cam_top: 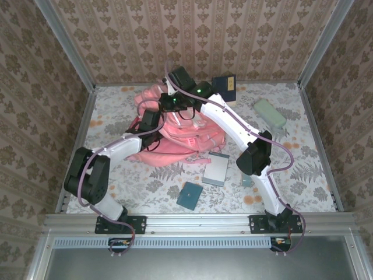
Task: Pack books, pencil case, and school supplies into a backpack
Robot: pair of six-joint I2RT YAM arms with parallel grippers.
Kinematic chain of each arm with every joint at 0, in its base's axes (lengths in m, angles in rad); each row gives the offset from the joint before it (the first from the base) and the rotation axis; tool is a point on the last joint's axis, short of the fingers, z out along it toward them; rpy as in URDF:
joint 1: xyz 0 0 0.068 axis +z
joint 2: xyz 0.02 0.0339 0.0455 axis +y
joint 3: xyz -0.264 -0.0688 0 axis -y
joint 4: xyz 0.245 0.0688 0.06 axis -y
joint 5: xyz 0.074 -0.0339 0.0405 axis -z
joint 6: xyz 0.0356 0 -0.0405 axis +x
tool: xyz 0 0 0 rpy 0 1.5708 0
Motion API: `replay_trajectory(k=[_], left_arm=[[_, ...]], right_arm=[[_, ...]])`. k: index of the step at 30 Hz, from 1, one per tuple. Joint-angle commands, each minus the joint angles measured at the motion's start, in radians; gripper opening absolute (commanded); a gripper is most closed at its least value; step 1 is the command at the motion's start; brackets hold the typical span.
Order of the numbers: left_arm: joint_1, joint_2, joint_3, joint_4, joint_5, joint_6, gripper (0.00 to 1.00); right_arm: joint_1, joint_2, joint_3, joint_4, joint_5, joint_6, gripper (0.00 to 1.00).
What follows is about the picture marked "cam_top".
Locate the pink backpack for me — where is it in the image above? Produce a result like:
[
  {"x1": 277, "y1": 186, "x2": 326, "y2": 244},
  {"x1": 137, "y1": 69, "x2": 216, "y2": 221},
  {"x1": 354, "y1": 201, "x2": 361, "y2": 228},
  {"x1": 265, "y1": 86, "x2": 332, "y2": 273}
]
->
[{"x1": 125, "y1": 83, "x2": 227, "y2": 167}]

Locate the navy book with yellow label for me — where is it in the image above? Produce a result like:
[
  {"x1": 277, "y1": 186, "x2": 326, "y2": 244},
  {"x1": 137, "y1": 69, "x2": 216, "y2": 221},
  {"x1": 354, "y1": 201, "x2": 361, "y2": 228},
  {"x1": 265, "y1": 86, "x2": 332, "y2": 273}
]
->
[{"x1": 211, "y1": 75, "x2": 237, "y2": 107}]

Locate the white grey notebook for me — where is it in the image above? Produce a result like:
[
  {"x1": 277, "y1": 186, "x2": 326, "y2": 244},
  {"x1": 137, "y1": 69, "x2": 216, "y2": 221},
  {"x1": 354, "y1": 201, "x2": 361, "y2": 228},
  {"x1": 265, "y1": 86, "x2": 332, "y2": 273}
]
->
[{"x1": 202, "y1": 150, "x2": 229, "y2": 187}]

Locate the small dark teal notebook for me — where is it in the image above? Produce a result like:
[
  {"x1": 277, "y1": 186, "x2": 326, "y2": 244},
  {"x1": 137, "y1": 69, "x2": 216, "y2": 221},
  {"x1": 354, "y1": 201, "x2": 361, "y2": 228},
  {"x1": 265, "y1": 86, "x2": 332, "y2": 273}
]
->
[{"x1": 175, "y1": 181, "x2": 204, "y2": 211}]

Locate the pale green pencil case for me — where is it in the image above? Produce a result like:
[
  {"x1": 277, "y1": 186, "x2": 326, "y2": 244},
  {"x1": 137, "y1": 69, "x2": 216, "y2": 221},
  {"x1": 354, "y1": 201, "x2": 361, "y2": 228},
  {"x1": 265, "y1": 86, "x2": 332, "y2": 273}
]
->
[{"x1": 252, "y1": 98, "x2": 287, "y2": 129}]

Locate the black connector box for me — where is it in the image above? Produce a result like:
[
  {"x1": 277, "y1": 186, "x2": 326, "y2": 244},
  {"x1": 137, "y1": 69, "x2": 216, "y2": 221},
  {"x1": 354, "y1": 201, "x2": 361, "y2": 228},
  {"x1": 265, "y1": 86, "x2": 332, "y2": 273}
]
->
[
  {"x1": 108, "y1": 237, "x2": 132, "y2": 253},
  {"x1": 270, "y1": 235, "x2": 292, "y2": 252}
]

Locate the floral table cloth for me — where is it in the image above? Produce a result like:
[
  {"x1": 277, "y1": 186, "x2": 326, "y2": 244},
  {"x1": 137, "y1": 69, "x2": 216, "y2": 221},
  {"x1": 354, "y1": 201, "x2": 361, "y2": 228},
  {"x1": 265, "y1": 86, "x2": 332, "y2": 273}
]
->
[{"x1": 66, "y1": 82, "x2": 336, "y2": 215}]

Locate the grey metal panel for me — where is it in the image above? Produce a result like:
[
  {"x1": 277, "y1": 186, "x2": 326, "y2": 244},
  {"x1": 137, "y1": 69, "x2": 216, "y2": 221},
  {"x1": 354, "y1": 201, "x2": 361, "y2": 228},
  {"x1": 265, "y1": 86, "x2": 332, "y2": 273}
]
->
[{"x1": 27, "y1": 234, "x2": 362, "y2": 280}]

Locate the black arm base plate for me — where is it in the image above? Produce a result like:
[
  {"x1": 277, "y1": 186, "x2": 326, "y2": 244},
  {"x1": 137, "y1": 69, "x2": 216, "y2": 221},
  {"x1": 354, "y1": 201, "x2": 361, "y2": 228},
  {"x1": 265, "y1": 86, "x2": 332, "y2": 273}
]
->
[
  {"x1": 249, "y1": 215, "x2": 304, "y2": 234},
  {"x1": 95, "y1": 215, "x2": 146, "y2": 235}
]

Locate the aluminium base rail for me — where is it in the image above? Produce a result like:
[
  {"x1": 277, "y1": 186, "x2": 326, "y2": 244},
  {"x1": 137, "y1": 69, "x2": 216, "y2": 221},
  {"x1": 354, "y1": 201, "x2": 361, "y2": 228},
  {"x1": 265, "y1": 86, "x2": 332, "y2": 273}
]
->
[{"x1": 43, "y1": 212, "x2": 358, "y2": 236}]

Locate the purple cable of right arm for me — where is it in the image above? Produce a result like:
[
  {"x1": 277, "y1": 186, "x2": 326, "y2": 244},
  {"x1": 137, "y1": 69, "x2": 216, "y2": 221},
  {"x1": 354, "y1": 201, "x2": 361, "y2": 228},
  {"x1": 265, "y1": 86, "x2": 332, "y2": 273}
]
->
[{"x1": 164, "y1": 59, "x2": 307, "y2": 257}]

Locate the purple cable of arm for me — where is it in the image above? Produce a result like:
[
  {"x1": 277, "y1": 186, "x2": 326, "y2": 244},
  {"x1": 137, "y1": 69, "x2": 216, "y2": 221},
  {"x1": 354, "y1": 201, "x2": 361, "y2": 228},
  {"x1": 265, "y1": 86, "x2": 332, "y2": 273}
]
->
[
  {"x1": 164, "y1": 59, "x2": 307, "y2": 257},
  {"x1": 77, "y1": 99, "x2": 167, "y2": 258}
]

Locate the aluminium frame post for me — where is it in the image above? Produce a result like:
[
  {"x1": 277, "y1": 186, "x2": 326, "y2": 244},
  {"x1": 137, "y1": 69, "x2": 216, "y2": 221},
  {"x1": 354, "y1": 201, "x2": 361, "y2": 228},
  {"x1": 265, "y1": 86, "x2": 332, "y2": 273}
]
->
[
  {"x1": 33, "y1": 0, "x2": 97, "y2": 91},
  {"x1": 297, "y1": 0, "x2": 355, "y2": 88}
]

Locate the grey slotted cable duct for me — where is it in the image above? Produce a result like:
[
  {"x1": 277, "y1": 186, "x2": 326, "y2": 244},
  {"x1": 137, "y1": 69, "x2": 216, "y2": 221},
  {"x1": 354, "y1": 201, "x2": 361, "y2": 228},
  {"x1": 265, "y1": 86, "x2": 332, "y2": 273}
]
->
[{"x1": 54, "y1": 236, "x2": 273, "y2": 249}]

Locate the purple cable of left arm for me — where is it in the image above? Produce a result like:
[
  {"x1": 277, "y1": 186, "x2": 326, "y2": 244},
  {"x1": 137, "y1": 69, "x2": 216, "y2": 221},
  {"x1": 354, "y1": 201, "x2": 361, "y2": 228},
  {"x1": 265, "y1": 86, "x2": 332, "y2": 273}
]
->
[{"x1": 77, "y1": 99, "x2": 167, "y2": 258}]

